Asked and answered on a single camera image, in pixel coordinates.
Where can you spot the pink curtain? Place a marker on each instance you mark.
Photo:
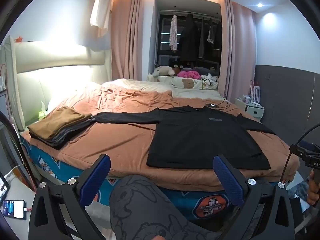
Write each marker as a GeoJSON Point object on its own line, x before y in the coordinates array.
{"type": "Point", "coordinates": [130, 37]}
{"type": "Point", "coordinates": [237, 50]}

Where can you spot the black sweater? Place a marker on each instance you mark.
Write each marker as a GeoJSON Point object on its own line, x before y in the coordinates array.
{"type": "Point", "coordinates": [200, 137]}

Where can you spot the black and white plush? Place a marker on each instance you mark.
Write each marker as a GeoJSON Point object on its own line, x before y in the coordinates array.
{"type": "Point", "coordinates": [208, 80]}

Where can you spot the white nightstand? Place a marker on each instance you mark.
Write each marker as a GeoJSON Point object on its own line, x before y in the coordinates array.
{"type": "Point", "coordinates": [252, 111]}

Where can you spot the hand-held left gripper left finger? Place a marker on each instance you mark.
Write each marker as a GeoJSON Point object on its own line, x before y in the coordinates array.
{"type": "Point", "coordinates": [96, 180]}

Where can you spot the green tissue pack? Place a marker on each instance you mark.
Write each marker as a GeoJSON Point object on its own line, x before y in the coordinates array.
{"type": "Point", "coordinates": [43, 111]}

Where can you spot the beige plush toy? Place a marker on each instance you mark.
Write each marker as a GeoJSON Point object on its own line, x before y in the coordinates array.
{"type": "Point", "coordinates": [163, 71]}

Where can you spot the person's grey printed pants leg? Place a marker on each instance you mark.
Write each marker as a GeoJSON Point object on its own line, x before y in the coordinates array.
{"type": "Point", "coordinates": [150, 205]}

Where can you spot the black hanging coat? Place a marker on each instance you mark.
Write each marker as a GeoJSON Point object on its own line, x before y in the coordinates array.
{"type": "Point", "coordinates": [188, 40]}

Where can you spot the dark hanging clothes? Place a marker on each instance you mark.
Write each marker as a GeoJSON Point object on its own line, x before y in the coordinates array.
{"type": "Point", "coordinates": [211, 35]}

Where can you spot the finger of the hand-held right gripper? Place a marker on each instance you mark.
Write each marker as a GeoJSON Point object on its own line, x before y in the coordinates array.
{"type": "Point", "coordinates": [297, 150]}

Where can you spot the white hanging garment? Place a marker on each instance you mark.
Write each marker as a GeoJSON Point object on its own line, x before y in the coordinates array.
{"type": "Point", "coordinates": [101, 12]}

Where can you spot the blue printed bed sheet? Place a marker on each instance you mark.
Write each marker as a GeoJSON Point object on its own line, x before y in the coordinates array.
{"type": "Point", "coordinates": [180, 200]}

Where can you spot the pink fluffy blanket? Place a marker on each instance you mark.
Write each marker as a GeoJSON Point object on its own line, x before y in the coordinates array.
{"type": "Point", "coordinates": [188, 74]}

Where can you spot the small orange item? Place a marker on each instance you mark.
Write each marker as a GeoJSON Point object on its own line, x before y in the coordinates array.
{"type": "Point", "coordinates": [18, 39]}

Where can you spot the floral hanging garment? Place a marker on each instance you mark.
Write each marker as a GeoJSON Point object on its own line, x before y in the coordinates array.
{"type": "Point", "coordinates": [173, 32]}

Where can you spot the charging smartphone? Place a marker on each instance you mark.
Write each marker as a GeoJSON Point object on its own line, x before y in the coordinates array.
{"type": "Point", "coordinates": [13, 208]}

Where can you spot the cream bear-print duvet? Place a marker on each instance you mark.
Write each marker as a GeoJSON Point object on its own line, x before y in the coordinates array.
{"type": "Point", "coordinates": [155, 85]}

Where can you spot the person's right hand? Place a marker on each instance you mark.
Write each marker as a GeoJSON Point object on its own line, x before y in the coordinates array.
{"type": "Point", "coordinates": [313, 192]}

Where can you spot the cream padded headboard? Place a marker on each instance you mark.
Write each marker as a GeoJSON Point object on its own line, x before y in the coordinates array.
{"type": "Point", "coordinates": [62, 80]}

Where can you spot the orange-brown blanket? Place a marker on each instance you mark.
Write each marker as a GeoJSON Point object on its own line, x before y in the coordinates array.
{"type": "Point", "coordinates": [112, 150]}

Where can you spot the ceiling spot light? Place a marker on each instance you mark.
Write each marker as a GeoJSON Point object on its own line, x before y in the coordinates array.
{"type": "Point", "coordinates": [260, 5]}

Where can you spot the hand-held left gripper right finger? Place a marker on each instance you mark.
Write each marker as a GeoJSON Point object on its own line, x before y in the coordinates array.
{"type": "Point", "coordinates": [228, 180]}

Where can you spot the dark grey cushion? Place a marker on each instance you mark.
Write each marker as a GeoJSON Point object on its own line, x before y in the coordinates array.
{"type": "Point", "coordinates": [203, 70]}

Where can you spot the brown folded garment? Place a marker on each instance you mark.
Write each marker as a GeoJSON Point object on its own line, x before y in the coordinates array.
{"type": "Point", "coordinates": [60, 122]}

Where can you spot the blue patterned cloth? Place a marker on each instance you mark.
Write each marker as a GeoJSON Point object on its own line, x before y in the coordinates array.
{"type": "Point", "coordinates": [296, 190]}

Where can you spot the laptop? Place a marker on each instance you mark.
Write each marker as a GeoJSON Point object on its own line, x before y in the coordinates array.
{"type": "Point", "coordinates": [2, 105]}

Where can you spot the tablet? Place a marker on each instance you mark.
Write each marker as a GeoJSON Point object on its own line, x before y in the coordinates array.
{"type": "Point", "coordinates": [3, 186]}

